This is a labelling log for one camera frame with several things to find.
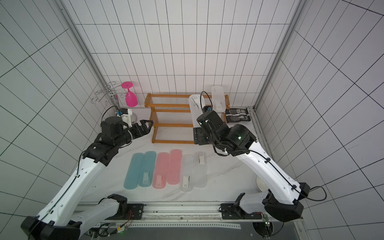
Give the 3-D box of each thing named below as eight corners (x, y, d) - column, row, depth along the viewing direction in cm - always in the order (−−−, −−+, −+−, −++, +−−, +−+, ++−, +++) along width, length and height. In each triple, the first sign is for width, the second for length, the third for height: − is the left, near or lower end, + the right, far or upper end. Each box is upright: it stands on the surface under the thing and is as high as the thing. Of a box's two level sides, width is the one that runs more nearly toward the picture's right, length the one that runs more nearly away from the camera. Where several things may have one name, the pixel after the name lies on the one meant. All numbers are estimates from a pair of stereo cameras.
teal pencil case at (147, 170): (137, 187, 83) (136, 186, 81) (145, 153, 97) (144, 151, 95) (151, 187, 83) (150, 185, 81) (157, 153, 97) (156, 151, 95)
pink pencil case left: (151, 188, 83) (151, 187, 81) (157, 154, 96) (157, 152, 94) (165, 188, 83) (165, 187, 81) (169, 154, 96) (169, 152, 94)
